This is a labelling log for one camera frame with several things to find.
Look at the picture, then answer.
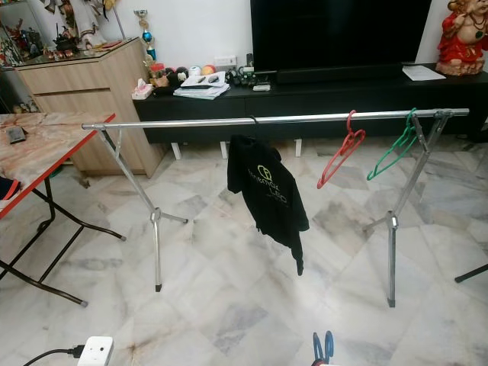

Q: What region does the light wooden cabinet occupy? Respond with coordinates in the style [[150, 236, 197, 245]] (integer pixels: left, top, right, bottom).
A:
[[15, 38, 163, 178]]

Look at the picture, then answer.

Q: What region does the red plastic hanger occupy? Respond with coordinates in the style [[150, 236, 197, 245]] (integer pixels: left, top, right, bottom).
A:
[[317, 110, 367, 190]]

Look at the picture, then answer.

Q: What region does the green plastic hanger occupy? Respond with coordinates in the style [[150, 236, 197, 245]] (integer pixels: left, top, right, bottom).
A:
[[367, 108, 420, 181]]

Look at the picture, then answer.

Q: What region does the white paper sheet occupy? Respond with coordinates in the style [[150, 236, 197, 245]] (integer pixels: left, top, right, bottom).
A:
[[402, 65, 447, 82]]

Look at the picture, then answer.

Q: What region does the navy jacket with red trim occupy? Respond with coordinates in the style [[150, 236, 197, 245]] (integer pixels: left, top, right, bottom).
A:
[[0, 177, 21, 204]]

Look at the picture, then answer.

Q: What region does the red-edged folding table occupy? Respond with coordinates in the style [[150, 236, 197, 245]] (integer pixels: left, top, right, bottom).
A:
[[0, 113, 127, 307]]

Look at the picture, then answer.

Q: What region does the red laughing Buddha statue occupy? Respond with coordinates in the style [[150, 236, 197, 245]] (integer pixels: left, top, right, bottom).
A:
[[436, 0, 488, 76]]

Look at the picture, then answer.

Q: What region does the red-lidded jar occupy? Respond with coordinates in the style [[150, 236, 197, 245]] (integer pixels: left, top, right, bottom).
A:
[[149, 63, 169, 87]]

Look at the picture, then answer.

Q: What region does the blue plastic hanger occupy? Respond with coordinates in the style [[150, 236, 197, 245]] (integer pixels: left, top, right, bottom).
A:
[[313, 330, 335, 366]]

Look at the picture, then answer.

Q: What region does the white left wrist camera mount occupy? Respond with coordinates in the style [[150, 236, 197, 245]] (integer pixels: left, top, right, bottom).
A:
[[77, 336, 114, 366]]

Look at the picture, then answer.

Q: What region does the silver metal clothes rack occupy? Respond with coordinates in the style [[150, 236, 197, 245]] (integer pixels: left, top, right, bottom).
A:
[[82, 108, 470, 308]]

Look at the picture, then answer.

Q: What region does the stack of papers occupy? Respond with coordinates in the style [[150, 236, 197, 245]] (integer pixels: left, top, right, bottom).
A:
[[173, 71, 231, 101]]

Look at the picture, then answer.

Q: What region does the black folding chair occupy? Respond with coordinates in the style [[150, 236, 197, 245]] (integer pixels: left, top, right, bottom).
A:
[[455, 263, 488, 284]]

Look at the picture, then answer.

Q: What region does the black printed t-shirt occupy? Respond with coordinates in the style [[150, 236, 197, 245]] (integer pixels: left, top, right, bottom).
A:
[[227, 135, 310, 277]]

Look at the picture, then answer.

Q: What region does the gold and blue trophy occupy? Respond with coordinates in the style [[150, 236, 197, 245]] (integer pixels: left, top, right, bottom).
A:
[[134, 9, 157, 62]]

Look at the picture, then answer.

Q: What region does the pink tissue box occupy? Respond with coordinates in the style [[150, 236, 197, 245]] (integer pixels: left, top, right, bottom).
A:
[[131, 79, 154, 101]]

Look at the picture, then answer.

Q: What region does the black soundbar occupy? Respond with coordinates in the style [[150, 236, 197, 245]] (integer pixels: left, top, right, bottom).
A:
[[274, 63, 413, 85]]

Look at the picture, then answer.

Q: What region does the black television console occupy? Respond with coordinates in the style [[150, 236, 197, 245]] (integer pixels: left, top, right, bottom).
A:
[[131, 75, 488, 157]]

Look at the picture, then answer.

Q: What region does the black flat television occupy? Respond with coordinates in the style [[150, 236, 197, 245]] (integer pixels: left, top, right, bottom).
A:
[[249, 0, 433, 74]]

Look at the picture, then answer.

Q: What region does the dark wallet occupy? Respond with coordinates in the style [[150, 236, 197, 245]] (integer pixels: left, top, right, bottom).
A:
[[6, 127, 27, 145]]

